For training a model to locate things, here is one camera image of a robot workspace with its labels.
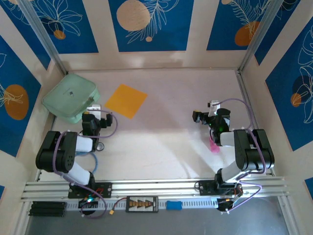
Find orange square paper sheet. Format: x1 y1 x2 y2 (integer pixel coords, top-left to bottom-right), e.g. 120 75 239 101
104 84 149 120

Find grey metal base sheet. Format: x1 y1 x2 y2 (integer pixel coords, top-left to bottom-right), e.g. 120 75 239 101
24 197 291 235

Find blue tube stethoscope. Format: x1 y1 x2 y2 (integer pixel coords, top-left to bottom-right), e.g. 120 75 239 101
74 142 106 176

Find pink clear plastic box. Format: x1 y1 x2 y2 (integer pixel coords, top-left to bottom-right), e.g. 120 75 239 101
209 137 221 154

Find mint green zip case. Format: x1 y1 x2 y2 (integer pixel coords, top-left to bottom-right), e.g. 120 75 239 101
42 73 101 124

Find blue poster dark circle leaves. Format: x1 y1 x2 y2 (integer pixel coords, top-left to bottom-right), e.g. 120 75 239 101
265 17 313 152

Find small black circuit board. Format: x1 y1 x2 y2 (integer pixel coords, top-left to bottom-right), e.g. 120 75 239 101
78 197 99 209

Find round black circuit board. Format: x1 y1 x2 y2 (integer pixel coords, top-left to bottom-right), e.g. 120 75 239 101
217 197 237 215

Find blue poster beige circle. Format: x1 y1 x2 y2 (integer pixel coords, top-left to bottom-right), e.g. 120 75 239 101
108 0 194 52

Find black power distribution board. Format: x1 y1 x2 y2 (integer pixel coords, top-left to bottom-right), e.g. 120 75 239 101
126 195 159 213

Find blue poster white flower outline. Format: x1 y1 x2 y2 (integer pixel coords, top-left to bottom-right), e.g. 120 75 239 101
31 0 99 54

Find blue foam block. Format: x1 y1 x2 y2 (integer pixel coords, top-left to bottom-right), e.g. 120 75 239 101
166 200 183 211

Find black ribbed block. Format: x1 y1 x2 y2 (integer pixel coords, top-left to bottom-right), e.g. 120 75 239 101
28 201 67 218

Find blue poster orange circle fern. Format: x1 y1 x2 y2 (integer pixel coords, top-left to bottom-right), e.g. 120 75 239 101
206 0 278 51

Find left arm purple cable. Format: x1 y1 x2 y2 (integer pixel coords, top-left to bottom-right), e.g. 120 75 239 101
52 109 120 220

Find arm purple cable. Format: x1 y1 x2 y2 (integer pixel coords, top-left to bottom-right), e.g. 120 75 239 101
52 109 120 220
216 98 267 213

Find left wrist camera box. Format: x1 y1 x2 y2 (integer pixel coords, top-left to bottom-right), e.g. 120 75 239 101
86 104 102 114

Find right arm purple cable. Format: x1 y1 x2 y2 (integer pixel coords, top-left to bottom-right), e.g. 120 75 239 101
216 98 267 213

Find aluminium table side rail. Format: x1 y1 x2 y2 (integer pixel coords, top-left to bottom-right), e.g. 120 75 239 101
236 70 273 177

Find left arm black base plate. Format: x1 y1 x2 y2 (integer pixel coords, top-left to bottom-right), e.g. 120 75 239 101
67 182 113 199

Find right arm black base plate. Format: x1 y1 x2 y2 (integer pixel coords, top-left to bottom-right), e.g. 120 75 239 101
197 180 244 196

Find red wire yellow connector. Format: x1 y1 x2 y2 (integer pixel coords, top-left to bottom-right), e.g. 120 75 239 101
109 197 128 216

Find long aluminium mounting rail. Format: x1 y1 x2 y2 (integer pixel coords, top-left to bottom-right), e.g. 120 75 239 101
21 176 291 203

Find grey slotted cable duct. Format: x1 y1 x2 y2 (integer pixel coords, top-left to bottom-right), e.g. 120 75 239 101
66 197 218 211

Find aluminium frame post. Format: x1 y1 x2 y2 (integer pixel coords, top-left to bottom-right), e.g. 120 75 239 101
17 0 69 75
237 0 287 74

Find blue floral wall poster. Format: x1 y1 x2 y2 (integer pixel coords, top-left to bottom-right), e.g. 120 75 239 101
254 0 302 66
0 0 51 71

